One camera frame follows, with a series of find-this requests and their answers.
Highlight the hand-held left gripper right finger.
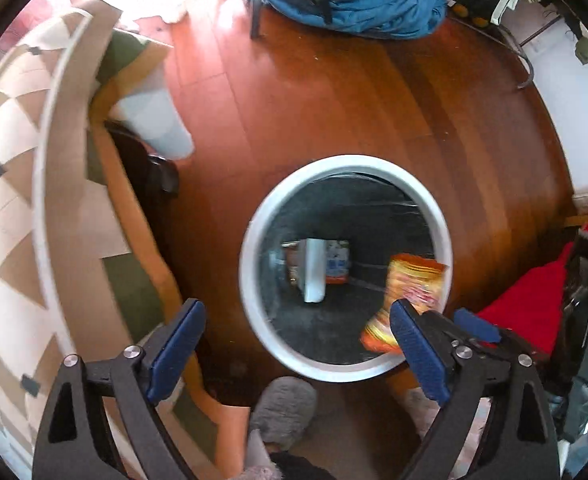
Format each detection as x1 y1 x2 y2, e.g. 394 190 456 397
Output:
389 299 560 480

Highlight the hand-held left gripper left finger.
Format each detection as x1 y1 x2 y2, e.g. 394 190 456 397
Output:
33 298 208 480

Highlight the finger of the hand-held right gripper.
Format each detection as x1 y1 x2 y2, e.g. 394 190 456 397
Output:
453 308 504 345

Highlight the orange snack packet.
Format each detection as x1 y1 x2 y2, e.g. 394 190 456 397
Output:
359 253 449 353

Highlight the white round trash bin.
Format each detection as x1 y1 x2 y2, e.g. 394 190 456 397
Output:
239 154 454 383

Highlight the red cloth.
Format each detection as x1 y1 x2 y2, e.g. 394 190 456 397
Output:
474 210 588 376

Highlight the green and orange cloth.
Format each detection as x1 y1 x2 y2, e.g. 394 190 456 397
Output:
85 27 251 480

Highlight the grey fluffy slipper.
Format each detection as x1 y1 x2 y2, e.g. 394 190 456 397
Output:
248 376 319 452

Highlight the blue and white package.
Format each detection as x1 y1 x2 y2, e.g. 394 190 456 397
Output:
324 240 351 285

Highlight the brown package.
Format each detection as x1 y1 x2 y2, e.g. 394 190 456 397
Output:
282 241 302 286

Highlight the person's dark trouser leg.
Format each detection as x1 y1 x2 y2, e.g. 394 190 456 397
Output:
246 430 336 480

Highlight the black stool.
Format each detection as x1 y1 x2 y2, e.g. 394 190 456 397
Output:
105 121 181 241

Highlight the chequered round table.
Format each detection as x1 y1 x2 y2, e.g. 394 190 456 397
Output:
0 0 125 480

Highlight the blue jacket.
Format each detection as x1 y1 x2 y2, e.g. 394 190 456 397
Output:
246 0 447 41

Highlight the black chair leg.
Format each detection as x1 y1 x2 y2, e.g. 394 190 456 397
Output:
250 0 266 40

